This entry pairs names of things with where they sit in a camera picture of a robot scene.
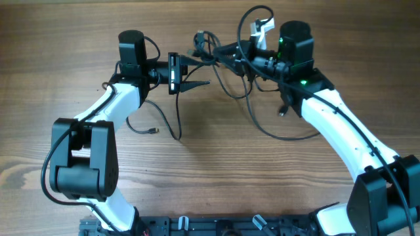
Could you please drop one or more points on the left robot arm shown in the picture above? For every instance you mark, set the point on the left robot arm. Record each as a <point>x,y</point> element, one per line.
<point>81,168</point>

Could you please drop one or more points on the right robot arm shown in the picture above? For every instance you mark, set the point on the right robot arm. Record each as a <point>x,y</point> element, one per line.
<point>385,195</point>

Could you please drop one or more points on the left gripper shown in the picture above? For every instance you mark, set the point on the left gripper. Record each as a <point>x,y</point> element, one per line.
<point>174,73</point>

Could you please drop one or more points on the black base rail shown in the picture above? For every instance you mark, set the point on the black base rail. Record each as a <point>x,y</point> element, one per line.
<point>283,225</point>

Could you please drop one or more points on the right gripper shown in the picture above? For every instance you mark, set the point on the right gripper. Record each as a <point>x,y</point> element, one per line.
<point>244,50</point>

